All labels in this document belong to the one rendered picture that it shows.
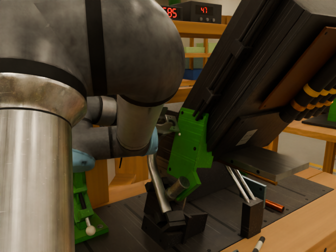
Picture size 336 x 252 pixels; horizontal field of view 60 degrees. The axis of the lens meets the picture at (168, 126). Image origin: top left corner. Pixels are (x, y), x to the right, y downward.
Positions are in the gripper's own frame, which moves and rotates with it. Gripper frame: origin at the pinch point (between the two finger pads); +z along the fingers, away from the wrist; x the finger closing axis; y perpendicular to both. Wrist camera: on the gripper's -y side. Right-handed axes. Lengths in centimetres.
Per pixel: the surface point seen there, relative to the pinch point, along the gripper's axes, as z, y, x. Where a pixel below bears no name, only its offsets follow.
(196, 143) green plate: 2.5, 6.8, -9.7
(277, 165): 20.6, 16.7, -20.6
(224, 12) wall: 738, -287, 806
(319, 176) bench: 85, -1, -15
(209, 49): 396, -211, 395
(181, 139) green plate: 2.5, 1.5, -5.3
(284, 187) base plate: 59, -5, -18
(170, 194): -0.7, -5.9, -19.7
